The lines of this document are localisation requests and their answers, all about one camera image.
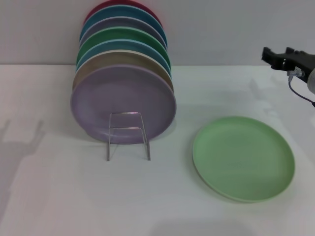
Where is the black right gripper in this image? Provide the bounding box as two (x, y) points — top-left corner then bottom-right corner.
(261, 47), (315, 78)

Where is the light green plate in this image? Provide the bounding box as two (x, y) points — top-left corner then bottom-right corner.
(191, 116), (295, 204)

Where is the light blue plate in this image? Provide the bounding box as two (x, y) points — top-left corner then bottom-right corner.
(75, 38), (172, 74)

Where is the dark green plate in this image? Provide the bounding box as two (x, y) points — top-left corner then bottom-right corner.
(76, 27), (170, 65)

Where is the grey lilac-rimmed plate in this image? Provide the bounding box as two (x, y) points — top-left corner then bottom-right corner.
(79, 16), (168, 47)

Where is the teal blue plate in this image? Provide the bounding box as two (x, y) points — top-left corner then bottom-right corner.
(79, 4), (166, 41)

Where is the lilac plate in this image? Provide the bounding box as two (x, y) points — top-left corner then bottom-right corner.
(70, 64), (177, 145)

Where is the beige plate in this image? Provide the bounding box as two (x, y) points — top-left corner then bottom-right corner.
(72, 50), (175, 94)

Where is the crimson red plate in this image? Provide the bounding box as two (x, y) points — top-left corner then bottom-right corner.
(83, 0), (163, 28)

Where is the right gripper cable connector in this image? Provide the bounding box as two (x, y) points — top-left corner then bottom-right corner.
(286, 70), (315, 108)

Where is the metal wire plate rack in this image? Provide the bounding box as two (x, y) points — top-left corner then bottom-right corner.
(106, 112), (151, 162)

